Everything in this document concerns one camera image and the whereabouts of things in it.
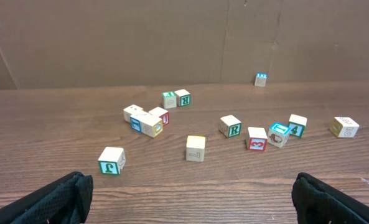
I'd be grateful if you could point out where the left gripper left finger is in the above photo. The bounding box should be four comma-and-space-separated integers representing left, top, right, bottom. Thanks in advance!
0, 171, 93, 224

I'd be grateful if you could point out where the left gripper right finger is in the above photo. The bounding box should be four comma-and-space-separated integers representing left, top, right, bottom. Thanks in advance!
291, 172, 369, 224

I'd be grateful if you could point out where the green number four block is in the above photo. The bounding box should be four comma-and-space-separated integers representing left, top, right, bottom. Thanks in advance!
288, 114, 307, 138

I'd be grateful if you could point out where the green J letter block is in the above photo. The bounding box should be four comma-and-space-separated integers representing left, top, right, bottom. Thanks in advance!
98, 147, 126, 175

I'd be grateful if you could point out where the blue top picture block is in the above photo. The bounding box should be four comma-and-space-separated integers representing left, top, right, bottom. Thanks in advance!
268, 122, 291, 148

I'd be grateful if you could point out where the wooden number two block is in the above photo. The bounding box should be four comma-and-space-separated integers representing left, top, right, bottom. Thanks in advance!
329, 117, 360, 138

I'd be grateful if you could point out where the red number three block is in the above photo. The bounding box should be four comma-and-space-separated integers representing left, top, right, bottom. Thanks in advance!
246, 127, 268, 152

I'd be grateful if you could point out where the blue side cluster block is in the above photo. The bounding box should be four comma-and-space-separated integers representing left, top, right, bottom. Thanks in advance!
129, 111, 149, 133

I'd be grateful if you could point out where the plain picture block left cluster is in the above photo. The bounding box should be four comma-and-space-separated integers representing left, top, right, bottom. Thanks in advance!
123, 105, 144, 123

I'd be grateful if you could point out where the yellow side cluster block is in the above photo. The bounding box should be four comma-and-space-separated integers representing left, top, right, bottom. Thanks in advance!
139, 115, 163, 138

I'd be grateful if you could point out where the green R centre block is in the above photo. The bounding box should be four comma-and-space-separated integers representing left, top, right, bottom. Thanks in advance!
219, 115, 241, 138

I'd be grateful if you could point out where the red side cluster block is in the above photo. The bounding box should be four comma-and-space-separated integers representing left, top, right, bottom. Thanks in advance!
149, 107, 169, 126

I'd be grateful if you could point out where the yellow top number seven block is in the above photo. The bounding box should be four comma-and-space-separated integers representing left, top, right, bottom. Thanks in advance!
186, 136, 206, 162

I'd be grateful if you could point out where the blue letter block far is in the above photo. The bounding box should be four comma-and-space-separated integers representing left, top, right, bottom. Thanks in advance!
254, 73, 268, 87

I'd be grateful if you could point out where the green top letter block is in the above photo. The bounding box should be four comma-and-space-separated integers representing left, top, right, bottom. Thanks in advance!
162, 91, 177, 110

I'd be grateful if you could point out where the green R side block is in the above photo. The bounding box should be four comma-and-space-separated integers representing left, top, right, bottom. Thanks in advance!
174, 89, 191, 107

